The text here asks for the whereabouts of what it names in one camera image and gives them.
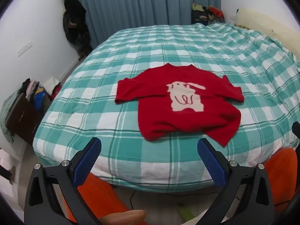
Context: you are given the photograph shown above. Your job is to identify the cream headboard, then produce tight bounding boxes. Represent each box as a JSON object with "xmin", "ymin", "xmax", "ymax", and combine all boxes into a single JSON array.
[{"xmin": 234, "ymin": 7, "xmax": 300, "ymax": 52}]

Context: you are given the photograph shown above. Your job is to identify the person's orange pants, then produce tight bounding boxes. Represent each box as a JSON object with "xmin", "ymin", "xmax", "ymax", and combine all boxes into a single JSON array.
[{"xmin": 63, "ymin": 148, "xmax": 300, "ymax": 225}]

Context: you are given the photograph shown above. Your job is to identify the bed with green plaid cover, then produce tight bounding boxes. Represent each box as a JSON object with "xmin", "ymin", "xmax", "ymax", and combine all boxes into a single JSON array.
[{"xmin": 33, "ymin": 23, "xmax": 300, "ymax": 193}]

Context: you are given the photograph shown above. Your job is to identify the dark brown cabinet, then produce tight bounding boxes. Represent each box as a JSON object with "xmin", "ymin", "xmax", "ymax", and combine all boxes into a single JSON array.
[{"xmin": 5, "ymin": 92, "xmax": 51, "ymax": 146}]

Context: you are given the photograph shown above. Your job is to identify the white wall plate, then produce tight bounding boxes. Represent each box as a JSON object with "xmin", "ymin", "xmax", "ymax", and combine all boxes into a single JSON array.
[{"xmin": 17, "ymin": 42, "xmax": 33, "ymax": 57}]

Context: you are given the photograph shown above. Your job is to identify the black hanging clothes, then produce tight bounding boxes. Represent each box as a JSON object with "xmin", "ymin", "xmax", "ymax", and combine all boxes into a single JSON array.
[{"xmin": 62, "ymin": 0, "xmax": 94, "ymax": 60}]

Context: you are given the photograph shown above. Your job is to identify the blue-grey curtain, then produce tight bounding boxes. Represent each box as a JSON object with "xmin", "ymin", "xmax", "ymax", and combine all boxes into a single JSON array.
[{"xmin": 66, "ymin": 0, "xmax": 221, "ymax": 50}]

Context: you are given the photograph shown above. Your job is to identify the clothes stacked in cabinet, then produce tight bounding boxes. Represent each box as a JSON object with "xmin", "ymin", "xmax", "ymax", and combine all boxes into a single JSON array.
[{"xmin": 22, "ymin": 78, "xmax": 47, "ymax": 113}]

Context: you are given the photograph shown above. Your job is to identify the green strip on floor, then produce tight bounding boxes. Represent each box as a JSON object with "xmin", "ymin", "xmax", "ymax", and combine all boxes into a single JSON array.
[{"xmin": 177, "ymin": 204, "xmax": 196, "ymax": 222}]

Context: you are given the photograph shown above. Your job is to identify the red sweater with white animal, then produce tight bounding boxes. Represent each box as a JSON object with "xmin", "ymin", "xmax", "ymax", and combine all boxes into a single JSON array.
[{"xmin": 114, "ymin": 63, "xmax": 245, "ymax": 148}]

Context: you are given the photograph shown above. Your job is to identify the white bag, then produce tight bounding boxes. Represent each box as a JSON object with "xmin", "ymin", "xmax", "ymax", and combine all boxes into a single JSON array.
[{"xmin": 43, "ymin": 76, "xmax": 62, "ymax": 99}]

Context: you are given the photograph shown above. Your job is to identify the grey-green cloth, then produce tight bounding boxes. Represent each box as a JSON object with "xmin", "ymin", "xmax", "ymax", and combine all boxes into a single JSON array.
[{"xmin": 0, "ymin": 91, "xmax": 24, "ymax": 143}]

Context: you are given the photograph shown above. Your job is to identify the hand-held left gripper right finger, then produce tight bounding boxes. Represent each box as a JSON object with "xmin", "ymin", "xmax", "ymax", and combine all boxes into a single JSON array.
[{"xmin": 197, "ymin": 138, "xmax": 275, "ymax": 225}]

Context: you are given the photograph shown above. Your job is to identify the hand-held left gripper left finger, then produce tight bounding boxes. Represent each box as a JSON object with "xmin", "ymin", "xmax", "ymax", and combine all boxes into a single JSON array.
[{"xmin": 24, "ymin": 137, "xmax": 102, "ymax": 225}]

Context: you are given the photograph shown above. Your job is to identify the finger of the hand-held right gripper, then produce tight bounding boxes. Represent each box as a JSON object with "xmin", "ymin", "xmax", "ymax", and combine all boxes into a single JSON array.
[{"xmin": 292, "ymin": 121, "xmax": 300, "ymax": 146}]

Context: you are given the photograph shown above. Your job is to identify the person's left hand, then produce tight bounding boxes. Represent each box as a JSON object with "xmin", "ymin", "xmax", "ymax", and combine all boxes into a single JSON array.
[{"xmin": 97, "ymin": 210, "xmax": 147, "ymax": 225}]

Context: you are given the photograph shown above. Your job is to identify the pile of colourful clothes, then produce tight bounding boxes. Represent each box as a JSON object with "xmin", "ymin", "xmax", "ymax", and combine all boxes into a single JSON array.
[{"xmin": 191, "ymin": 3, "xmax": 226, "ymax": 26}]

